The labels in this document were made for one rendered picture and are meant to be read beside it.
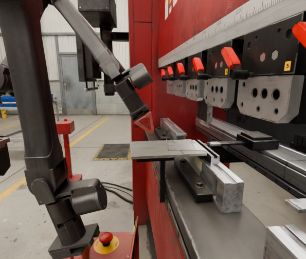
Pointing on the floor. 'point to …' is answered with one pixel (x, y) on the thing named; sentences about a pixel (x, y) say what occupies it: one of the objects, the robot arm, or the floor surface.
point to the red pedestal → (66, 129)
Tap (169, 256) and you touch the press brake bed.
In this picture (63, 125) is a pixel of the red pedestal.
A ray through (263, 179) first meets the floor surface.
